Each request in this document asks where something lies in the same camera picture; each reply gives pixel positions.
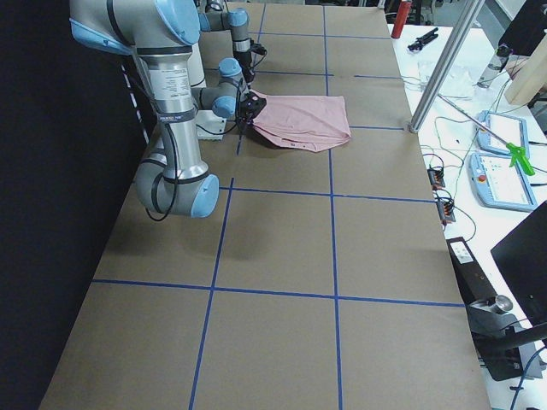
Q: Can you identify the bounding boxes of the lower blue teach pendant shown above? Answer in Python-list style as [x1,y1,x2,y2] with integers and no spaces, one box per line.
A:
[468,153,538,213]

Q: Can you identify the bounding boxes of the blue tape line far right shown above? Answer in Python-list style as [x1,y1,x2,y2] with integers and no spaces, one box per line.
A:
[91,278,465,308]

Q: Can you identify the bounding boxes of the blue teach pendant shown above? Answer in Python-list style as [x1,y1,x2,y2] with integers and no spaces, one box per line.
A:
[468,153,538,213]
[477,110,530,157]

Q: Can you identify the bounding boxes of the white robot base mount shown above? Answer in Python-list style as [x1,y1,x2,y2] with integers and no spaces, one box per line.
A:
[187,43,226,140]

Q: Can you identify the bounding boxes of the red cylinder bottle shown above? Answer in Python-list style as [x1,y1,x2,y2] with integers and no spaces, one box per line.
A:
[391,0,412,39]

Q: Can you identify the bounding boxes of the green handled grabber stick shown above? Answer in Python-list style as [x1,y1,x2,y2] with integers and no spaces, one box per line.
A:
[438,94,535,176]

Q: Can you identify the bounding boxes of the black pliers tool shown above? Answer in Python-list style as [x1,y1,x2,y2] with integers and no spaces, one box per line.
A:
[407,27,438,53]

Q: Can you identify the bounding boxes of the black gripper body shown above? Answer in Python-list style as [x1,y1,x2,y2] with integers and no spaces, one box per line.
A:
[233,39,268,83]
[237,94,267,125]

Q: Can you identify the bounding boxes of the blue tape line crosswise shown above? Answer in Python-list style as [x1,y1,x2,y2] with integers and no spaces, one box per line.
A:
[220,186,435,203]

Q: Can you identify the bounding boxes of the blue tape line near base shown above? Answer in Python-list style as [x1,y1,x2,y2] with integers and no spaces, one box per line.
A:
[187,177,235,410]

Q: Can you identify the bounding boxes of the aluminium frame post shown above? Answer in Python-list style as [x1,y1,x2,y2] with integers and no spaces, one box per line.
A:
[408,0,485,134]

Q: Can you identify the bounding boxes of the upper orange black connector block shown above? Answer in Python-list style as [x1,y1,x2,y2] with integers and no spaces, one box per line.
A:
[426,167,445,190]

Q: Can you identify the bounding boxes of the upper blue teach pendant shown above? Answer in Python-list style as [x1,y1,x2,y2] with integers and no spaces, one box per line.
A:
[477,110,530,157]

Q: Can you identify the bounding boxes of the pink Snoopy t-shirt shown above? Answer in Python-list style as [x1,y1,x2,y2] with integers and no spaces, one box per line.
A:
[253,92,351,152]

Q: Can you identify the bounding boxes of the blue tape centre stub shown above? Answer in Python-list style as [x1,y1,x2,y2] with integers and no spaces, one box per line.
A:
[258,3,267,37]

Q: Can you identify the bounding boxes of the black monitor on stand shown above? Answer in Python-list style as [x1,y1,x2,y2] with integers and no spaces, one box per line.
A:
[491,203,546,325]

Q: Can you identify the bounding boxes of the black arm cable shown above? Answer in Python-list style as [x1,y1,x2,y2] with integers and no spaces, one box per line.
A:
[144,85,240,222]
[251,29,269,78]

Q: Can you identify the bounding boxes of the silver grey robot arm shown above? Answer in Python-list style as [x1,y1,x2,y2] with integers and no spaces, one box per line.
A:
[198,1,268,85]
[69,1,267,219]

